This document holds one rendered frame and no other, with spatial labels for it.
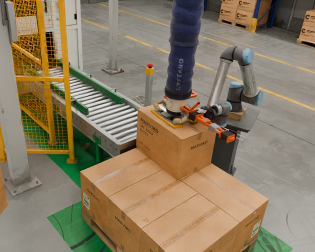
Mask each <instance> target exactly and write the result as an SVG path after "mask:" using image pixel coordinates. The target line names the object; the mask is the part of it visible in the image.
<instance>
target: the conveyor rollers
mask: <svg viewBox="0 0 315 252"><path fill-rule="evenodd" d="M48 72H49V74H50V75H49V77H61V78H63V77H64V75H63V74H64V72H63V71H57V67H54V68H49V71H48ZM69 81H70V95H71V96H72V97H74V98H75V99H76V100H78V101H79V102H81V103H82V104H84V105H85V106H87V107H88V113H89V114H88V115H86V114H84V113H83V112H82V111H80V110H79V109H77V108H76V110H78V111H79V112H80V113H82V114H83V115H84V116H86V117H87V118H88V119H90V120H91V121H93V122H94V123H95V124H97V125H98V126H99V127H101V128H102V129H103V130H105V131H106V132H108V133H109V134H110V135H112V136H113V137H114V138H116V139H117V140H119V141H120V142H124V141H126V140H129V139H131V138H134V137H136V136H137V133H135V132H137V120H138V111H136V112H135V109H134V108H131V109H130V106H129V105H126V104H125V103H124V102H123V104H119V103H118V102H116V101H114V100H113V99H111V98H110V97H108V96H106V95H105V94H103V93H101V92H100V91H98V90H97V89H95V88H93V87H92V86H90V85H88V84H87V83H85V82H84V81H82V80H80V79H79V78H77V77H75V76H74V75H72V74H71V73H69ZM54 84H55V85H56V86H59V88H61V89H62V90H64V91H65V86H64V82H56V81H55V82H54ZM127 135H128V136H127ZM125 136H126V137H125ZM122 137H123V138H122ZM120 138H121V139H120Z"/></svg>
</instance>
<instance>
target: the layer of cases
mask: <svg viewBox="0 0 315 252"><path fill-rule="evenodd" d="M80 182H81V200H82V207H83V208H84V209H85V210H86V212H87V213H88V214H89V215H90V216H91V217H92V218H93V219H94V220H95V221H96V222H97V223H98V224H99V225H100V226H101V227H102V228H103V230H104V231H105V232H106V233H107V234H108V235H109V236H110V237H111V238H112V239H113V240H114V241H115V242H116V243H117V244H118V245H119V246H120V247H121V249H122V250H123V251H124V252H239V251H240V250H241V249H242V248H243V247H244V246H245V245H247V244H248V243H249V242H250V241H251V240H252V239H253V238H255V237H256V236H257V235H258V234H259V230H260V227H261V224H262V221H263V218H264V214H265V211H266V208H267V205H268V202H269V199H268V198H266V197H265V196H263V195H262V194H260V193H258V192H257V191H255V190H254V189H252V188H250V187H249V186H247V185H246V184H244V183H242V182H241V181H239V180H238V179H236V178H234V177H233V176H231V175H230V174H228V173H226V172H225V171H223V170H222V169H220V168H218V167H217V166H215V165H213V164H212V163H210V165H208V166H206V167H204V168H202V169H199V170H197V171H195V172H193V173H191V174H189V175H187V176H184V177H182V178H180V179H178V180H177V179H176V178H174V177H173V176H172V175H171V174H169V173H168V172H167V171H166V170H165V169H163V168H162V167H161V166H160V165H158V164H157V163H156V162H155V161H154V160H152V159H151V158H150V157H149V156H147V155H146V154H145V153H144V152H143V151H141V150H140V149H139V148H138V147H136V148H134V149H132V150H129V151H127V152H125V153H122V154H120V155H118V156H115V157H113V158H110V159H108V160H106V161H103V162H101V163H99V164H96V165H94V166H92V167H89V168H87V169H84V170H82V171H80Z"/></svg>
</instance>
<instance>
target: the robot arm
mask: <svg viewBox="0 0 315 252"><path fill-rule="evenodd" d="M219 59H220V64H219V67H218V71H217V74H216V77H215V80H214V83H213V86H212V90H211V93H210V96H209V99H208V102H207V105H206V106H201V108H197V109H198V111H197V113H203V117H204V118H207V119H209V120H210V121H214V122H215V123H216V124H217V125H218V126H220V127H225V126H226V125H227V122H228V116H229V112H230V111H234V112H239V111H241V110H242V102H245V103H248V104H251V105H254V106H258V105H259V104H260V103H261V101H262V99H263V96H264V92H263V91H260V90H259V87H258V86H256V80H255V75H254V69H253V64H252V61H253V59H254V52H253V50H252V49H249V48H244V47H240V46H236V45H234V46H231V47H229V48H227V49H226V50H224V51H223V52H222V54H221V56H220V58H219ZM233 60H236V61H238V64H239V68H240V73H241V77H242V81H243V82H239V81H234V82H231V83H230V85H229V89H228V94H227V99H226V101H224V102H222V103H218V101H219V98H220V95H221V92H222V89H223V86H224V82H225V79H226V76H227V73H228V70H229V67H230V64H231V63H232V62H233Z"/></svg>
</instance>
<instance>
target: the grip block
mask: <svg viewBox="0 0 315 252"><path fill-rule="evenodd" d="M197 111H199V110H197V109H195V110H191V111H189V115H188V118H189V119H191V120H192V121H194V122H198V120H197V117H199V118H200V119H201V116H204V113H203V112H202V113H201V112H200V113H198V112H197Z"/></svg>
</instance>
